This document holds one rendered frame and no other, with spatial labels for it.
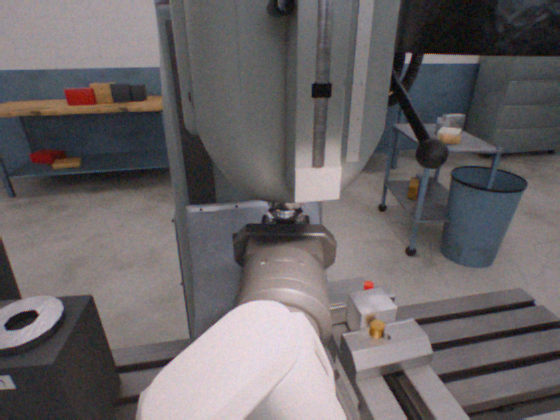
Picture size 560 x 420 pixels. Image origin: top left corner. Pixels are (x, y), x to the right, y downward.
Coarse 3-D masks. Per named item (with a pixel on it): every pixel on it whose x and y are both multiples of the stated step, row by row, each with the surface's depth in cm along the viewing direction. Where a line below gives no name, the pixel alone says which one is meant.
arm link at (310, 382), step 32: (256, 288) 28; (288, 288) 28; (320, 288) 30; (320, 320) 28; (320, 352) 26; (288, 384) 21; (320, 384) 23; (256, 416) 21; (288, 416) 21; (320, 416) 23
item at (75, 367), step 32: (0, 320) 41; (32, 320) 43; (64, 320) 43; (96, 320) 48; (0, 352) 38; (32, 352) 39; (64, 352) 40; (96, 352) 48; (0, 384) 38; (32, 384) 38; (64, 384) 39; (96, 384) 47; (0, 416) 40; (32, 416) 41; (64, 416) 41; (96, 416) 47
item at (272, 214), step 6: (270, 210) 44; (276, 210) 44; (300, 210) 44; (270, 216) 43; (276, 216) 42; (282, 216) 42; (288, 216) 42; (294, 216) 42; (300, 216) 43; (276, 222) 42; (282, 222) 42; (288, 222) 42; (294, 222) 42
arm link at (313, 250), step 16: (256, 224) 41; (272, 224) 41; (288, 224) 41; (304, 224) 41; (320, 224) 41; (240, 240) 40; (256, 240) 38; (272, 240) 38; (288, 240) 38; (304, 240) 38; (320, 240) 39; (336, 240) 42; (240, 256) 41; (256, 256) 33; (272, 256) 32; (288, 256) 32; (304, 256) 33; (320, 256) 36; (256, 272) 31; (304, 272) 30; (320, 272) 33
